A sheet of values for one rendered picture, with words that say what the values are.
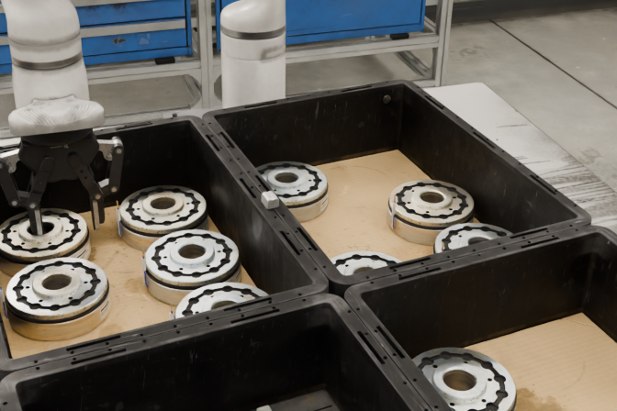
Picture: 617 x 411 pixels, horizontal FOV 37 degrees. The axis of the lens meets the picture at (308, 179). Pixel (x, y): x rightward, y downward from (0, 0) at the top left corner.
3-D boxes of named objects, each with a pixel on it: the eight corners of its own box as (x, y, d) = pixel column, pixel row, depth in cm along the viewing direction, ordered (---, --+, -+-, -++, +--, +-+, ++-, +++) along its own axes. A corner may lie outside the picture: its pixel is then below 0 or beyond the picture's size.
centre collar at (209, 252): (162, 249, 101) (162, 244, 101) (205, 238, 103) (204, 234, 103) (178, 272, 97) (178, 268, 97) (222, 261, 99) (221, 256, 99)
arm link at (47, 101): (11, 139, 89) (2, 80, 86) (5, 94, 99) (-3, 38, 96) (106, 128, 92) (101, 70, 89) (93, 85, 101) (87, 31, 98)
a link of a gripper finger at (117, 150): (115, 145, 100) (102, 193, 102) (131, 148, 100) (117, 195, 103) (111, 135, 102) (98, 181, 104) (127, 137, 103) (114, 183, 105)
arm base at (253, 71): (215, 129, 141) (212, 22, 133) (273, 122, 144) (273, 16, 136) (233, 155, 133) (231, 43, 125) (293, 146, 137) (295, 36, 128)
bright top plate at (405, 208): (373, 194, 113) (374, 191, 113) (441, 176, 117) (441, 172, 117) (420, 235, 105) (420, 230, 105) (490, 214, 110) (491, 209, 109)
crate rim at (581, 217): (197, 129, 117) (197, 112, 115) (406, 93, 127) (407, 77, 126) (335, 309, 85) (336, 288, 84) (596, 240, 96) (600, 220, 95)
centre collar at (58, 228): (16, 224, 105) (16, 219, 105) (61, 217, 106) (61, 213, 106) (19, 247, 101) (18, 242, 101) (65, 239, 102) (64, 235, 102)
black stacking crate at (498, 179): (202, 195, 121) (199, 116, 116) (400, 155, 132) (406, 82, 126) (332, 387, 90) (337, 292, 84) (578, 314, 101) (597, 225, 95)
